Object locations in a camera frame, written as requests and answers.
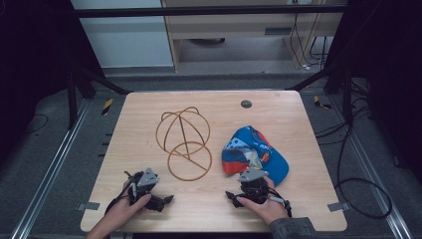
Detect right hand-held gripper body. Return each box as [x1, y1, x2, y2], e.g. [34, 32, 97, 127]
[237, 166, 271, 205]

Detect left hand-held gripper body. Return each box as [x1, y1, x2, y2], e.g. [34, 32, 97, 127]
[123, 166, 160, 207]

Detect person's right hand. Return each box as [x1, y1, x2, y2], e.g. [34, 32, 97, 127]
[235, 175, 290, 226]

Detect person's left hand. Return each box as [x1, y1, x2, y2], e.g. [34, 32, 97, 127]
[106, 193, 152, 224]

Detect blue and red cap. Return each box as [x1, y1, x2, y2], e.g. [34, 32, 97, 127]
[221, 124, 291, 187]

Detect yellow black tape marker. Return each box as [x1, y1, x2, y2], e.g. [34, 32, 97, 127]
[101, 98, 114, 117]
[313, 95, 332, 111]

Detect black metal stand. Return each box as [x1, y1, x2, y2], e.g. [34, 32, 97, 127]
[284, 61, 354, 125]
[66, 64, 133, 131]

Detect white cabinet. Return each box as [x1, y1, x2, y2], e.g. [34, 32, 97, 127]
[70, 0, 175, 70]

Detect light wooden desk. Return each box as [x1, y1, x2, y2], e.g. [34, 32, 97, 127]
[160, 0, 348, 73]

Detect black curtain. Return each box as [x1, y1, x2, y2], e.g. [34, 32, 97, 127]
[324, 0, 422, 185]
[0, 0, 105, 163]

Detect right hand-held gripper cable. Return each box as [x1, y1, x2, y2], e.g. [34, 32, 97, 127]
[267, 187, 294, 219]

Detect hand-held gripper cable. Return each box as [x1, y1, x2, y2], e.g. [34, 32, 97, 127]
[267, 187, 294, 219]
[104, 180, 134, 216]

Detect left hand-held gripper cable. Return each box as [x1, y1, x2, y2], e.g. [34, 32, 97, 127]
[104, 180, 134, 216]

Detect gold wire hat stand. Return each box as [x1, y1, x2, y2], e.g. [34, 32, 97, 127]
[154, 106, 214, 183]

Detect grey table bracket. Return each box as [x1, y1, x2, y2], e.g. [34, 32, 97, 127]
[77, 201, 102, 212]
[326, 201, 351, 213]

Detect metal floor rail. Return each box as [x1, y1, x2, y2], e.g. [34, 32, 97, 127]
[9, 99, 92, 239]
[331, 94, 414, 239]

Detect black floor cable loop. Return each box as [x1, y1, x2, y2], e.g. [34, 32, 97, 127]
[333, 123, 394, 221]

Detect thin black floor cable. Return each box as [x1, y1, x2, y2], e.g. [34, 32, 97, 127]
[23, 113, 50, 134]

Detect hanging black cables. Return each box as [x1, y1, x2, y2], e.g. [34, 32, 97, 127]
[289, 12, 330, 72]

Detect black horizontal frame bar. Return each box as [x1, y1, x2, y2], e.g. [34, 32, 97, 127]
[73, 4, 348, 19]

